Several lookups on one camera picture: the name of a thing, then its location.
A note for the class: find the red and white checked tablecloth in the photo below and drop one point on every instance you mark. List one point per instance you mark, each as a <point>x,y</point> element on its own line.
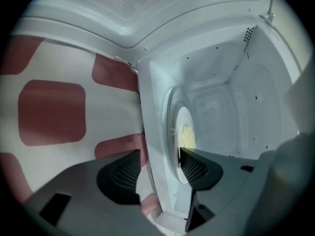
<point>51,112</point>

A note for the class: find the white microwave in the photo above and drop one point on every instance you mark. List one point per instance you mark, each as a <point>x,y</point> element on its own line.
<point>157,122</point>

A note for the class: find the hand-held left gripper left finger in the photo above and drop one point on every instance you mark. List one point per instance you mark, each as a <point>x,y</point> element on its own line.
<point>81,205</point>

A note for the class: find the glass turntable tray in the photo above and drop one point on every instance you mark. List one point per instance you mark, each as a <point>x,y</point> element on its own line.
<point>171,112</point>

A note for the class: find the white plate of food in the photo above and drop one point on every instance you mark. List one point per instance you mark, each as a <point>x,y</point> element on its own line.
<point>185,118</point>

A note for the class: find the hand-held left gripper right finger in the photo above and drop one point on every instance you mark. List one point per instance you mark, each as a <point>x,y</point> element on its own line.
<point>229,195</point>

